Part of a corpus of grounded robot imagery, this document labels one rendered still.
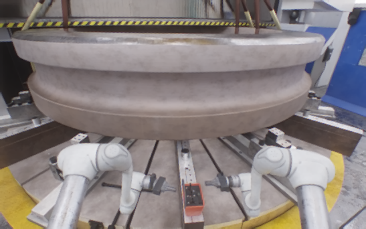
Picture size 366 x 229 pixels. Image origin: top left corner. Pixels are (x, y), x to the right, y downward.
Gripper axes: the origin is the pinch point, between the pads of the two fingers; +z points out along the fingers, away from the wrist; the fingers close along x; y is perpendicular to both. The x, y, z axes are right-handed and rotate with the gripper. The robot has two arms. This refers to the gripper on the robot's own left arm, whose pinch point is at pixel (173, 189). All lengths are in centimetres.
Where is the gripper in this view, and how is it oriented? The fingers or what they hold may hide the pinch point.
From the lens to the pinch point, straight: 139.3
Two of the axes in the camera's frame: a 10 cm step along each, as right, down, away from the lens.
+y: -0.1, 8.8, 4.7
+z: 9.6, 1.5, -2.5
